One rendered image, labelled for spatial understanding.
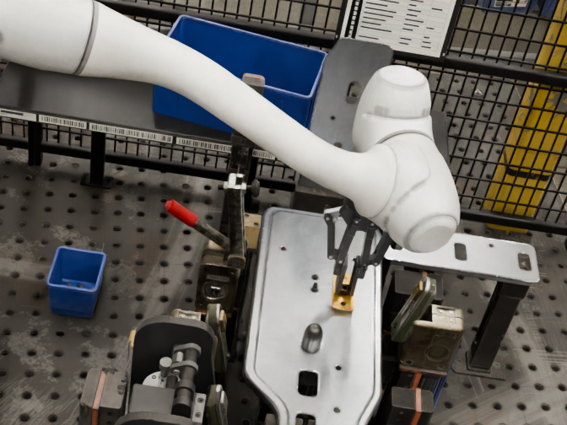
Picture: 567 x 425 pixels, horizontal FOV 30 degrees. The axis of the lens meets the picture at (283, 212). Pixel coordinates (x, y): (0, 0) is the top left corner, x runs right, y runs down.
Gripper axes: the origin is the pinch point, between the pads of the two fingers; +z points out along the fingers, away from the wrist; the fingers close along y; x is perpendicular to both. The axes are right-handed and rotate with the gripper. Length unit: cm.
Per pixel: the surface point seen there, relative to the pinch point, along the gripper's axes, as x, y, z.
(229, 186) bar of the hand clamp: -1.6, -22.1, -16.7
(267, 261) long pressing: 4.9, -13.4, 4.7
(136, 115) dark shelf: 36, -42, 2
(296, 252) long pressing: 8.3, -8.6, 4.7
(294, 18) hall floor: 249, -8, 105
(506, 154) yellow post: 63, 38, 17
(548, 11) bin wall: 201, 77, 56
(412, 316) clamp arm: -7.5, 10.8, -0.2
